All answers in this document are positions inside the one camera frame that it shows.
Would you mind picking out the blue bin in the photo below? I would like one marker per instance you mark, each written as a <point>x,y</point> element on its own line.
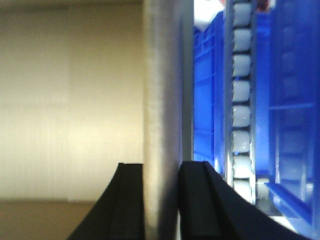
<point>208,92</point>
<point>288,110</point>

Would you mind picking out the brown EcoFlow cardboard box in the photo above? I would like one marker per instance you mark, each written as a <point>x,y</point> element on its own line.
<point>86,85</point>

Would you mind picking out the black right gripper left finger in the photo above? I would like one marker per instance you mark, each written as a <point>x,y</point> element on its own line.
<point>119,212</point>

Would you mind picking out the blue bin right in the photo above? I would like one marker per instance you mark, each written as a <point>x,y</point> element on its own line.
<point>288,110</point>

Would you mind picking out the blue bin far side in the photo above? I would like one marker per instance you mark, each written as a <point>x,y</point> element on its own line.
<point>208,92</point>

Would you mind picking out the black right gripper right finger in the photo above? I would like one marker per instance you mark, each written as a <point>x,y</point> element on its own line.
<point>212,210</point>

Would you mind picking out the grey roller conveyor track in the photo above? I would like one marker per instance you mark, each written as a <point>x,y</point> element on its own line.
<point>240,97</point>

